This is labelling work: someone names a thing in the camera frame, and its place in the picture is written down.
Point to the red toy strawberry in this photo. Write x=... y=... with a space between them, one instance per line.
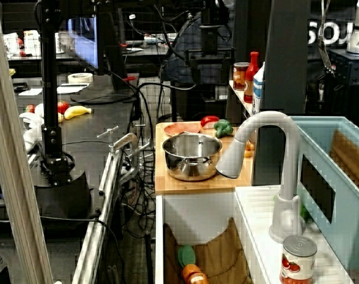
x=30 y=108

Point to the toy croissant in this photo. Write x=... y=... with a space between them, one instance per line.
x=249 y=149

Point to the computer monitor with stand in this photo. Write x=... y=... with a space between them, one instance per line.
x=84 y=41

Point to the tomato toy can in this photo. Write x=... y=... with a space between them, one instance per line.
x=298 y=263

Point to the orange bottle in sink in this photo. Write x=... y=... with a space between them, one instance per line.
x=194 y=275

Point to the black WidowX robot arm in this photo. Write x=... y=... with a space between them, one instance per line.
x=49 y=74

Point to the brown beans toy can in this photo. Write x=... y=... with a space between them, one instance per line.
x=240 y=77

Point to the grey toy faucet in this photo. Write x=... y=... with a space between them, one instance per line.
x=281 y=177

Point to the green toy vegetable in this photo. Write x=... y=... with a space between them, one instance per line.
x=186 y=255

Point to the stainless steel pot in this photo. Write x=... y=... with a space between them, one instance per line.
x=191 y=165

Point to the yellow toy banana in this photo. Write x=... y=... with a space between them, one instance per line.
x=76 y=112

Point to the white tape roll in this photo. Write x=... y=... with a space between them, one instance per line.
x=80 y=77

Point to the black metal cabinet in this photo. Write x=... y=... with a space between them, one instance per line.
x=348 y=77

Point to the dark blue plaid fabric bulk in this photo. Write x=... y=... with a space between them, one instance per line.
x=176 y=59

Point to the metal C-clamp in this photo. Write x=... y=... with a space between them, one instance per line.
x=129 y=145

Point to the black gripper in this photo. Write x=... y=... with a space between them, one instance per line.
x=209 y=40

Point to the aluminium frame rail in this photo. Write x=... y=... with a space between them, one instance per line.
x=93 y=242

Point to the light wooden post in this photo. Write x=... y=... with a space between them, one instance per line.
x=13 y=165

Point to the light blue plastic bin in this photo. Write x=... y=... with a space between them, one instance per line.
x=321 y=225

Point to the red and white sushi toy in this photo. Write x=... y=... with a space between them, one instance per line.
x=209 y=121

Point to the white plastic toy object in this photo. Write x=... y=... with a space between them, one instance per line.
x=31 y=130

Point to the toy kitchen unit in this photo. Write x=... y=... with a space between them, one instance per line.
x=197 y=207

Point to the green toy broccoli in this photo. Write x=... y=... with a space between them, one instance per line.
x=223 y=127

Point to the blue white toy milk carton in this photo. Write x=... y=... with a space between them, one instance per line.
x=258 y=91

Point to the wooden board in bin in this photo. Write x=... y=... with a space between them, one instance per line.
x=348 y=159

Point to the white paper sheet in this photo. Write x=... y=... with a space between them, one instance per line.
x=71 y=88

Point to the red toy tomato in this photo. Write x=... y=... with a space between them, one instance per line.
x=62 y=106

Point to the orange toy plate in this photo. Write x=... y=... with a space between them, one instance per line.
x=179 y=129

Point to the red toy ketchup bottle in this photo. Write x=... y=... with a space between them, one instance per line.
x=251 y=77

